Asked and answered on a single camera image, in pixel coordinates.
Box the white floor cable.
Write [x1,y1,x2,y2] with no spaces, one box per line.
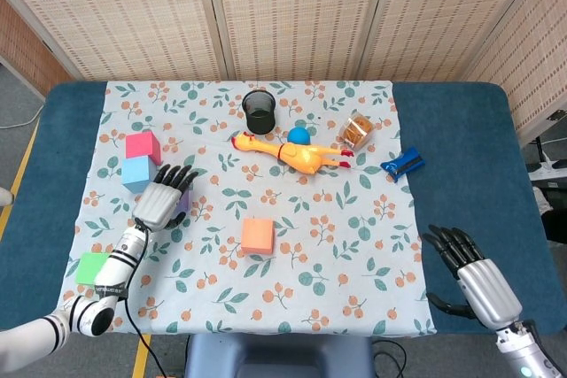
[0,102,46,130]

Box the teal table cover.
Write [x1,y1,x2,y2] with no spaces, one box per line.
[0,81,557,336]

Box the blue ball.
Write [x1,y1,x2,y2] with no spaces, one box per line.
[286,127,313,147]

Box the green foam cube block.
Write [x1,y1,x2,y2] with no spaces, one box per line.
[74,251,113,287]

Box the light blue foam cube block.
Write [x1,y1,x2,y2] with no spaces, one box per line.
[120,156,159,195]

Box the woven folding screen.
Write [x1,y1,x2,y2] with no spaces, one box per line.
[0,0,567,145]

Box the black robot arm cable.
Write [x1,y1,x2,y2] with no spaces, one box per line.
[123,218,170,378]

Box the pink foam cube block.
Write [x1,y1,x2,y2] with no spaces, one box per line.
[124,130,163,164]

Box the purple foam cube block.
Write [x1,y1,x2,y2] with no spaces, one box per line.
[174,189,193,220]

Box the clear jar of rubber bands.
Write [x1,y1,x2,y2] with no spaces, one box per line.
[338,114,375,151]

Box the black mesh pen cup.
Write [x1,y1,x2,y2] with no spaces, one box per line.
[241,89,280,136]

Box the yellow rubber chicken toy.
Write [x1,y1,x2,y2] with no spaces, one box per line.
[230,130,357,176]

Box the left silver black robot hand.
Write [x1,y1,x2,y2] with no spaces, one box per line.
[132,164,200,233]

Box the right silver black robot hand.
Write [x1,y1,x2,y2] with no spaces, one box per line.
[420,224,524,332]

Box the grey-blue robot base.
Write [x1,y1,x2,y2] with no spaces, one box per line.
[183,333,378,378]

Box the white power strip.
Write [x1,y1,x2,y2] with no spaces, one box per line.
[526,158,567,182]

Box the floral print tablecloth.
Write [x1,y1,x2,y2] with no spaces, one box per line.
[51,80,439,336]

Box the orange foam cube block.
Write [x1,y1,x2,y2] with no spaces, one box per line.
[240,217,276,258]

